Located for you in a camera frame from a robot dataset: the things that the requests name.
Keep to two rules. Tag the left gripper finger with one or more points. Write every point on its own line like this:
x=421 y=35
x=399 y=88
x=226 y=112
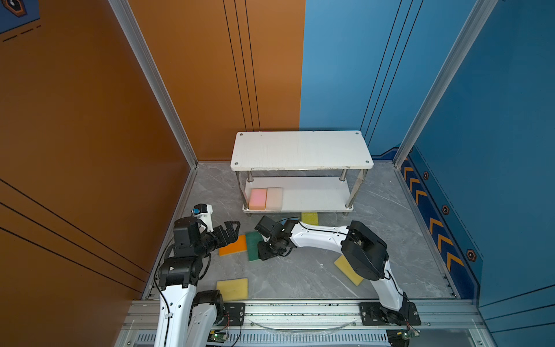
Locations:
x=222 y=240
x=230 y=231

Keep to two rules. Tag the white beige sponge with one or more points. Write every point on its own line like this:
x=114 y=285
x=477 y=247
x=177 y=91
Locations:
x=274 y=199

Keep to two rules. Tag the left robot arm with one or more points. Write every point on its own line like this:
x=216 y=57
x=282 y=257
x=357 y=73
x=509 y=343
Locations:
x=186 y=315

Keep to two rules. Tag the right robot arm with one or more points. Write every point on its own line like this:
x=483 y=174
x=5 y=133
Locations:
x=363 y=250

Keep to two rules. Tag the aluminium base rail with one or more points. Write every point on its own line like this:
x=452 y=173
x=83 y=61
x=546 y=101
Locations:
x=319 y=322

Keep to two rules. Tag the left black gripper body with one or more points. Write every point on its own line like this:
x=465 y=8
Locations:
x=207 y=243

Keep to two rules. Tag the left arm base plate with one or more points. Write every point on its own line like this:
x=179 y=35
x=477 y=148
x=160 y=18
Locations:
x=233 y=314

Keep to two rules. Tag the light blue sponge right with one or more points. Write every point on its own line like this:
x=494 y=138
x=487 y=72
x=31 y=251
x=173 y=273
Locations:
x=289 y=219

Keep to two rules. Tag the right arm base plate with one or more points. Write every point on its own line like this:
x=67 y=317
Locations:
x=373 y=314

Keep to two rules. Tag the yellow sponge front left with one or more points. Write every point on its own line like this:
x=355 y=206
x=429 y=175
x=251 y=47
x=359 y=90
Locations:
x=233 y=290

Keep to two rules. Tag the yellow sponge near shelf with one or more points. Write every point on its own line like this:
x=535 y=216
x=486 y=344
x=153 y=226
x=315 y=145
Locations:
x=310 y=218

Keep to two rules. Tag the yellow sponge centre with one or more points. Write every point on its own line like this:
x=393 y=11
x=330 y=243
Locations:
x=343 y=265

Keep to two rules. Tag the white two-tier shelf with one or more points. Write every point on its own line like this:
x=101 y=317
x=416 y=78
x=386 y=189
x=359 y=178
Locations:
x=319 y=171

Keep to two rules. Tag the orange sponge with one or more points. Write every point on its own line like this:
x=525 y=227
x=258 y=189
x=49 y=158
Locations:
x=238 y=246

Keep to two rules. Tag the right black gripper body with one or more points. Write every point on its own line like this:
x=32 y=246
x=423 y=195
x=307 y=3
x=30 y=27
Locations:
x=273 y=241

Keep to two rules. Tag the green sponge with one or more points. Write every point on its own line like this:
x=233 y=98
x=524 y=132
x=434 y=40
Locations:
x=253 y=239

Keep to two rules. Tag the left green circuit board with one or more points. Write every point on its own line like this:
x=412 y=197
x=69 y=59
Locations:
x=218 y=337

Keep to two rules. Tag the right circuit board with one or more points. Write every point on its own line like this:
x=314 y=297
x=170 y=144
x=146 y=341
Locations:
x=402 y=338

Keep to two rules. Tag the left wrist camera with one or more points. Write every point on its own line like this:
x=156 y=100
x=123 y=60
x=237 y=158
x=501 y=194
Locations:
x=204 y=213

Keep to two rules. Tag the pink sponge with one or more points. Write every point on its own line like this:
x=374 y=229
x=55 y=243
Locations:
x=258 y=199

